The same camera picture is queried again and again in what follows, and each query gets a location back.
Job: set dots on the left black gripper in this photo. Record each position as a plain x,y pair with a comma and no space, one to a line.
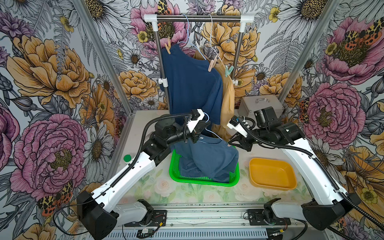
196,132

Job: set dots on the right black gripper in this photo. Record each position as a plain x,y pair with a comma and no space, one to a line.
243,141

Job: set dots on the light blue wire hanger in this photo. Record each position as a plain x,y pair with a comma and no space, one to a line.
208,121

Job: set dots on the slate blue t-shirt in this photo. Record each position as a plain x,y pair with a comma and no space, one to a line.
208,157

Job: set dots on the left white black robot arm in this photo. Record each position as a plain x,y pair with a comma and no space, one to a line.
99,211

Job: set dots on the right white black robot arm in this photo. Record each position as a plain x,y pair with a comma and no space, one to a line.
330,200

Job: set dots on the light blue hanger navy shirt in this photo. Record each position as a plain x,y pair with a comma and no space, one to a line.
188,36

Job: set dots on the silver metal case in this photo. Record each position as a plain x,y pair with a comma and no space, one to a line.
250,104

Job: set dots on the yellow plastic tray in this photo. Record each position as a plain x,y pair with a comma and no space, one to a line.
272,174

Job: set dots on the tan t-shirt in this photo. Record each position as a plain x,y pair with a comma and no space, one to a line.
228,103

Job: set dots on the dark navy t-shirt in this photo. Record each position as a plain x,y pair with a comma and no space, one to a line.
191,85

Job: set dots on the green perforated plastic basket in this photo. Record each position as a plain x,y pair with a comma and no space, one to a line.
177,177

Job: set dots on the metal clothes rack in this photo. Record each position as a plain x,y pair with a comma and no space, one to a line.
155,19

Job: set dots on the teal clothespin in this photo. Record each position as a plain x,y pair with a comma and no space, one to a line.
228,70

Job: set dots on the green capped bottle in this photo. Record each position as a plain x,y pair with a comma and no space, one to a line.
127,158

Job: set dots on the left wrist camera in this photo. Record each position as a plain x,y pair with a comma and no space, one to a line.
196,118

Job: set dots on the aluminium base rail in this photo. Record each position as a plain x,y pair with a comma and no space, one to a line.
214,222

